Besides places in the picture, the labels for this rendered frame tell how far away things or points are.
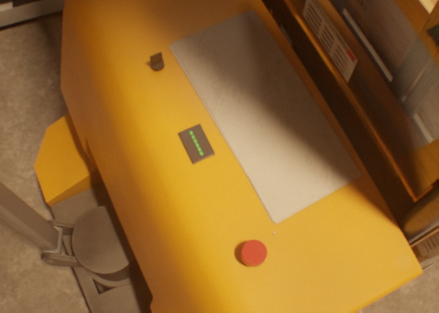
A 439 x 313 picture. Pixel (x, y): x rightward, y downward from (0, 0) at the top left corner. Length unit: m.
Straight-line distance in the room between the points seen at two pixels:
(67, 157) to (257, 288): 0.82
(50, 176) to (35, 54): 0.75
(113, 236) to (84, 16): 0.54
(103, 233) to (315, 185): 0.63
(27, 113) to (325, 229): 1.40
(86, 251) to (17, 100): 0.89
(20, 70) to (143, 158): 1.28
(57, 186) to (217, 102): 0.71
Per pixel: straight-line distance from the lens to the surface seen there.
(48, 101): 2.00
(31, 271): 1.81
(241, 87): 0.91
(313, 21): 0.90
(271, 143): 0.86
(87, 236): 1.31
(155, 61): 0.92
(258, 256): 0.78
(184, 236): 0.84
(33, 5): 2.10
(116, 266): 1.29
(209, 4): 1.01
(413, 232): 0.85
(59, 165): 1.49
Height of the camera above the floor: 1.69
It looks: 68 degrees down
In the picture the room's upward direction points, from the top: 1 degrees clockwise
